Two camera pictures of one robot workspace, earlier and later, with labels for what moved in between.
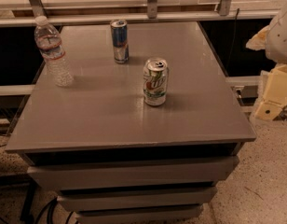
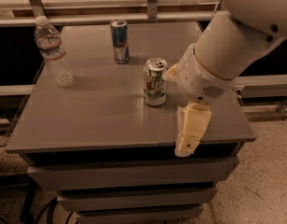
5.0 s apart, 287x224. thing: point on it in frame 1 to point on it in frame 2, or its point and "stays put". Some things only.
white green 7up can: (155, 81) stays put
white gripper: (281, 37) to (198, 78)
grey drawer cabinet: (144, 141) stays put
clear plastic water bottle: (49, 42) stays put
